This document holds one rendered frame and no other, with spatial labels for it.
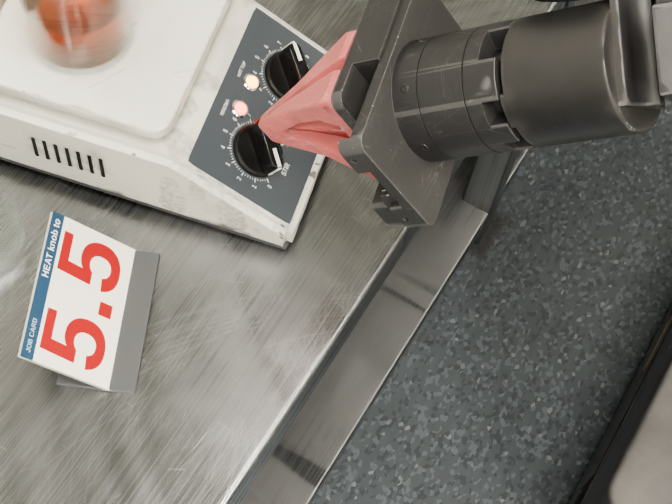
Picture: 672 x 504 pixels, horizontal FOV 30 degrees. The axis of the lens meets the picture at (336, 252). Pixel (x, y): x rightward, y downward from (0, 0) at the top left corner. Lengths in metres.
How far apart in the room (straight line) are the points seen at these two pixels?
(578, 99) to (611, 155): 1.23
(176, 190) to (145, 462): 0.16
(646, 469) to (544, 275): 0.52
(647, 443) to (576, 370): 0.42
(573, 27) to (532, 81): 0.03
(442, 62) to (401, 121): 0.03
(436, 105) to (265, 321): 0.23
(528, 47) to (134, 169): 0.28
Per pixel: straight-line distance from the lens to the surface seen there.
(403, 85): 0.56
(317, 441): 1.42
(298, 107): 0.60
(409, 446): 1.52
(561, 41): 0.53
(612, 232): 1.69
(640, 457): 1.18
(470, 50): 0.55
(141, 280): 0.75
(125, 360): 0.73
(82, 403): 0.73
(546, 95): 0.53
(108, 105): 0.71
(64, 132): 0.73
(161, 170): 0.72
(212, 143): 0.73
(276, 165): 0.72
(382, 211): 0.59
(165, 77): 0.72
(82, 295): 0.73
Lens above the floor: 1.43
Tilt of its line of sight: 63 degrees down
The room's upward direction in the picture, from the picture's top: 9 degrees clockwise
